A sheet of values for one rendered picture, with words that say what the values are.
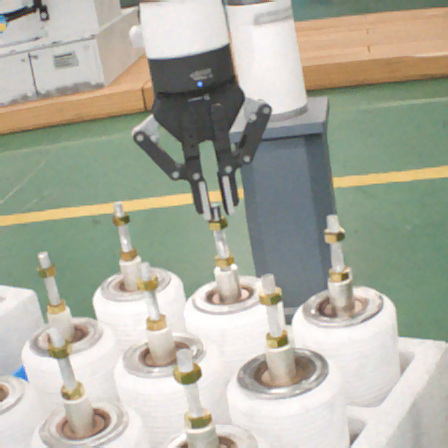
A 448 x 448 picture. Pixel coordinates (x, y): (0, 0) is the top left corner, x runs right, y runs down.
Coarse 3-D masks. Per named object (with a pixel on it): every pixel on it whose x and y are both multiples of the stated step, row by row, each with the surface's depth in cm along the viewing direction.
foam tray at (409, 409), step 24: (288, 336) 93; (408, 360) 86; (432, 360) 83; (408, 384) 80; (432, 384) 82; (360, 408) 78; (384, 408) 77; (408, 408) 77; (432, 408) 83; (360, 432) 77; (384, 432) 74; (408, 432) 77; (432, 432) 84
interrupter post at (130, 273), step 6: (138, 258) 93; (120, 264) 93; (126, 264) 92; (132, 264) 92; (138, 264) 93; (126, 270) 92; (132, 270) 92; (126, 276) 93; (132, 276) 93; (138, 276) 93; (126, 282) 93; (132, 282) 93; (126, 288) 93; (132, 288) 93
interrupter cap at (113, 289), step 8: (120, 272) 97; (152, 272) 96; (160, 272) 95; (168, 272) 95; (112, 280) 96; (120, 280) 95; (160, 280) 93; (168, 280) 93; (104, 288) 94; (112, 288) 94; (120, 288) 94; (160, 288) 92; (104, 296) 92; (112, 296) 91; (120, 296) 91; (128, 296) 91; (136, 296) 91; (144, 296) 91
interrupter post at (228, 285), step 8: (232, 264) 87; (216, 272) 86; (224, 272) 86; (232, 272) 86; (216, 280) 87; (224, 280) 86; (232, 280) 86; (224, 288) 86; (232, 288) 86; (224, 296) 87; (232, 296) 87; (240, 296) 87
